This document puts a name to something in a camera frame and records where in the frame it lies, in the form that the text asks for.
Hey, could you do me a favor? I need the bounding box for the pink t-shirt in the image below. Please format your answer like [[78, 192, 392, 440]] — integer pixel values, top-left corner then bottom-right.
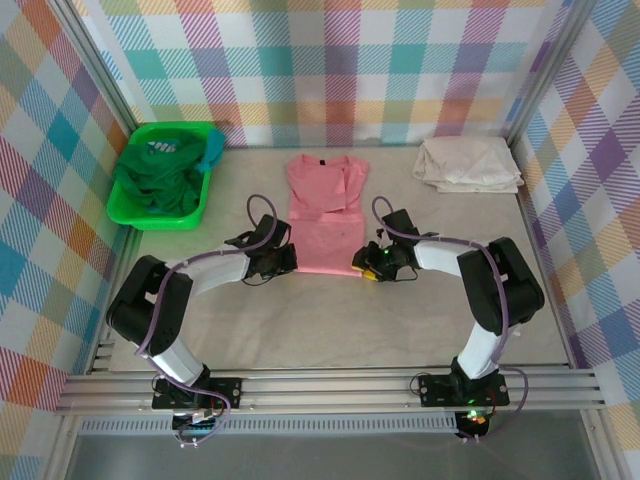
[[285, 154, 372, 276]]

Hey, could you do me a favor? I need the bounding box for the folded cream t-shirt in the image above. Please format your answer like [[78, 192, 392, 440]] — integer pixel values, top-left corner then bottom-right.
[[412, 135, 525, 196]]

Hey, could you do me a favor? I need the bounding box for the green plastic basket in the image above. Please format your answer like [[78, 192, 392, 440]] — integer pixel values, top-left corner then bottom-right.
[[107, 122, 225, 232]]

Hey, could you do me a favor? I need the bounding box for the teal t-shirt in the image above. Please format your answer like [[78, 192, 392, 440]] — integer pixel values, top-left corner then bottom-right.
[[194, 128, 225, 174]]

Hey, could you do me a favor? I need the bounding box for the green t-shirt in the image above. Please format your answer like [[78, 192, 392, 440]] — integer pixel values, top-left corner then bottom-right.
[[115, 135, 209, 215]]

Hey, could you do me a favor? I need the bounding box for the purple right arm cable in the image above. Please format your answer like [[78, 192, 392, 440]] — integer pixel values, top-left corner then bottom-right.
[[372, 196, 531, 444]]

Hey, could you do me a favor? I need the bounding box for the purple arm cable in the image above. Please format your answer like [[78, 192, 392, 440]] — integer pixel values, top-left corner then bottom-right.
[[134, 193, 281, 449], [372, 196, 531, 444]]

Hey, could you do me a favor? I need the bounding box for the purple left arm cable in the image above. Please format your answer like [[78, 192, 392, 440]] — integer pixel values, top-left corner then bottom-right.
[[134, 193, 281, 449]]

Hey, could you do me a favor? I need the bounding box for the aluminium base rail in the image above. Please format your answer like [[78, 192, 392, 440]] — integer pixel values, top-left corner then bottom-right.
[[54, 368, 606, 417]]

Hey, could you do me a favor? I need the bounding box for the aluminium side frame rail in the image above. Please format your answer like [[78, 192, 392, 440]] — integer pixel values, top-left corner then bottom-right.
[[509, 138, 589, 371], [87, 228, 144, 374]]

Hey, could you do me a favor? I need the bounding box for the slotted grey cable duct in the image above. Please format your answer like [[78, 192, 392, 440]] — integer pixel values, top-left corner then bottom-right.
[[79, 418, 459, 436]]

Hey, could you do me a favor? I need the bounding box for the aluminium frame post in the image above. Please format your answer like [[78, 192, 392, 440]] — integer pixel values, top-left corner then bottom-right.
[[503, 0, 596, 144], [52, 0, 139, 132]]

